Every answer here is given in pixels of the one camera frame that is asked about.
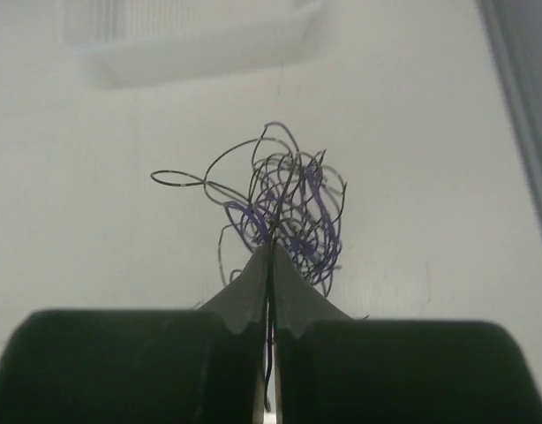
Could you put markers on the white perforated plastic basket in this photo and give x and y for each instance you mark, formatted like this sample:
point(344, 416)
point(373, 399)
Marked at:
point(123, 44)

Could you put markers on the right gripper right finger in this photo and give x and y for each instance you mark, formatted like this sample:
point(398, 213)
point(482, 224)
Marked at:
point(331, 368)

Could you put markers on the right aluminium frame post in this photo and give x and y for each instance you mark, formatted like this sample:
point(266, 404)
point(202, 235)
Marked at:
point(514, 31)

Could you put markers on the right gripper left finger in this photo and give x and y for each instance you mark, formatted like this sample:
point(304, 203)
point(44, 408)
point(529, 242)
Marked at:
point(203, 365)

